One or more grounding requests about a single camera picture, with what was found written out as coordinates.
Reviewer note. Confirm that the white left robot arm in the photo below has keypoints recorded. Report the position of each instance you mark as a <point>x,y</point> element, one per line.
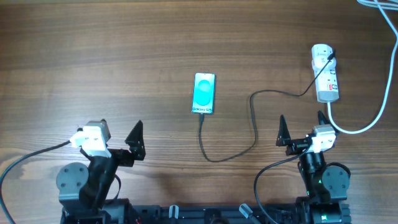
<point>83,189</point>

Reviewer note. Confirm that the white power strip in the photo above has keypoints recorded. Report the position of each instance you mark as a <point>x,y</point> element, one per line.
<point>324,68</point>

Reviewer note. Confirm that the light blue smartphone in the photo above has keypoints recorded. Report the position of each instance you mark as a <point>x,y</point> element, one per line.
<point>203,93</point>

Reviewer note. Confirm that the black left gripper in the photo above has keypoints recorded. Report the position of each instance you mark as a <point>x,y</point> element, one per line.
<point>134,140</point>

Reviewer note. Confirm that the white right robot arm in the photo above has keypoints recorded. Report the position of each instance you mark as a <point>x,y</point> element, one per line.
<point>326,184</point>

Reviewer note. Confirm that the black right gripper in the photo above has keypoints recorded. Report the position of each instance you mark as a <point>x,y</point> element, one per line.
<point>284,139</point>

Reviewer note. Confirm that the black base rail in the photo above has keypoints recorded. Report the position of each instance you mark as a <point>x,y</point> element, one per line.
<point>269,213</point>

